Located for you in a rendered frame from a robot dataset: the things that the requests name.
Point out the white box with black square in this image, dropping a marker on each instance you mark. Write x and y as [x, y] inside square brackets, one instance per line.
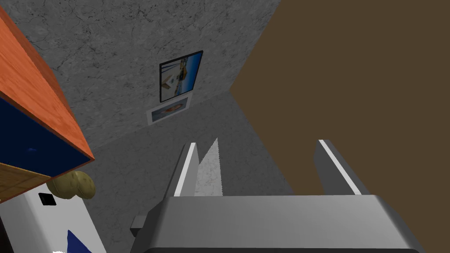
[31, 225]

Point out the white framed wall picture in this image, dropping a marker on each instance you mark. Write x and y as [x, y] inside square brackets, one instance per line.
[168, 109]

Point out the orange wooden cabinet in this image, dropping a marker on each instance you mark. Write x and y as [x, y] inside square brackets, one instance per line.
[28, 80]

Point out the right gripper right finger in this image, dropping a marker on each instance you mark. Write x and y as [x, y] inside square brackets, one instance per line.
[334, 175]

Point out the black framed wall picture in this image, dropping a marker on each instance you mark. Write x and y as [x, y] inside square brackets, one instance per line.
[180, 76]

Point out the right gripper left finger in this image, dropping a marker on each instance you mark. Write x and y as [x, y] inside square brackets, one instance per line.
[182, 175]

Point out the tan potato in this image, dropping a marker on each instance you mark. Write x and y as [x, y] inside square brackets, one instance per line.
[72, 185]

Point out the blue pointed object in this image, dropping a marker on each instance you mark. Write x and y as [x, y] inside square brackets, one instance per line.
[76, 244]

